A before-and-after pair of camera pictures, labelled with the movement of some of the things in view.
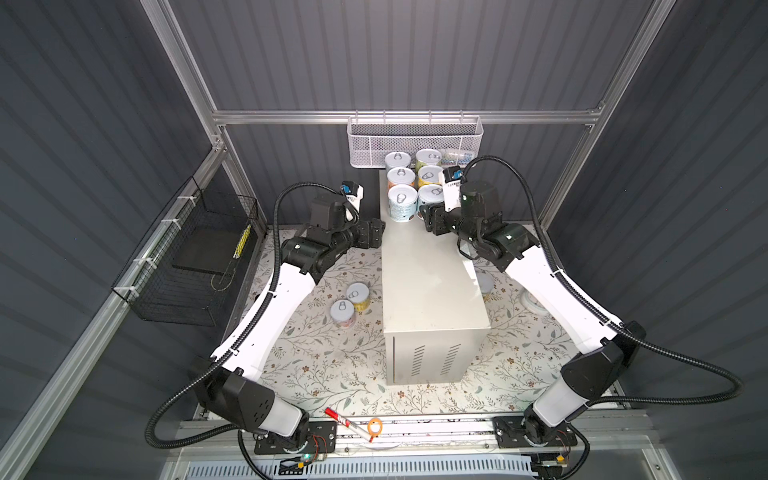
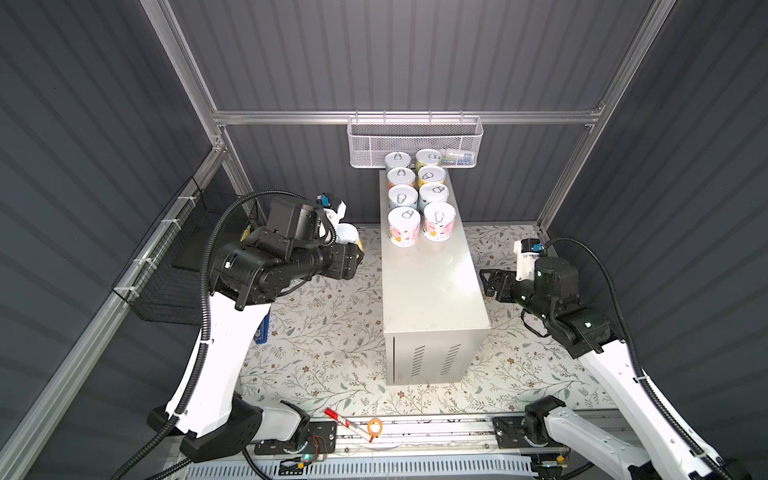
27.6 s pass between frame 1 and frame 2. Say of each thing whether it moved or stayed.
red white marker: stayed
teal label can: stayed
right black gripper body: moved
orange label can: stayed
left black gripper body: moved
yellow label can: stayed
